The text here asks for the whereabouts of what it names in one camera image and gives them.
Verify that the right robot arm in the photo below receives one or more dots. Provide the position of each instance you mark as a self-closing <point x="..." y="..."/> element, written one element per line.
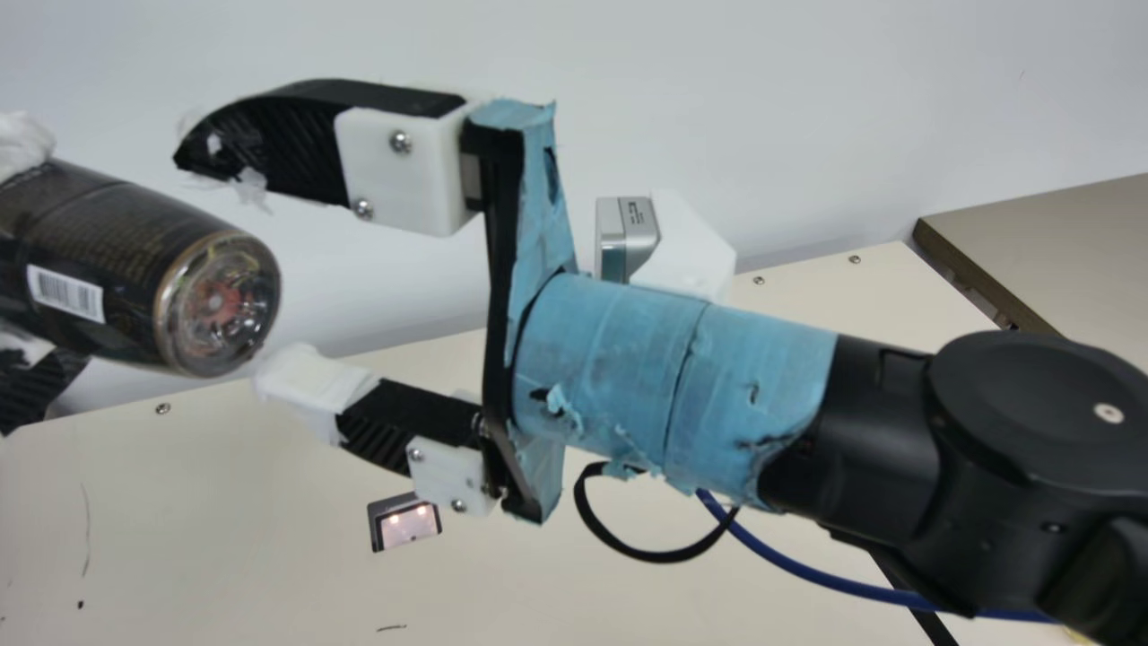
<point x="987" y="449"/>

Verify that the beige side table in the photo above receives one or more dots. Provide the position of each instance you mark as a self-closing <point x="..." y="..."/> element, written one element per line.
<point x="1058" y="260"/>

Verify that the dark coffee bottle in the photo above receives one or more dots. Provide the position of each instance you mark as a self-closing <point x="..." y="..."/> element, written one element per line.
<point x="117" y="251"/>

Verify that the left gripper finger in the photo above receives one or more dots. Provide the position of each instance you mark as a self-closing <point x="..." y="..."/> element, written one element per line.
<point x="22" y="144"/>
<point x="36" y="381"/>

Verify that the black strip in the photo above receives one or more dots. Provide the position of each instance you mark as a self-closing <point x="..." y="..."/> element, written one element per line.
<point x="915" y="610"/>

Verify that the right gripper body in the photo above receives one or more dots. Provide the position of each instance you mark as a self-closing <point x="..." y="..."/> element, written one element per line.
<point x="628" y="377"/>

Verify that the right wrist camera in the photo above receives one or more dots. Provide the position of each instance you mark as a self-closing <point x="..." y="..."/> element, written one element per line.
<point x="691" y="251"/>

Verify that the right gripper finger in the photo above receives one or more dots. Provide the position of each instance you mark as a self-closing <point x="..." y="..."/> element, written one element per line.
<point x="413" y="422"/>
<point x="395" y="161"/>

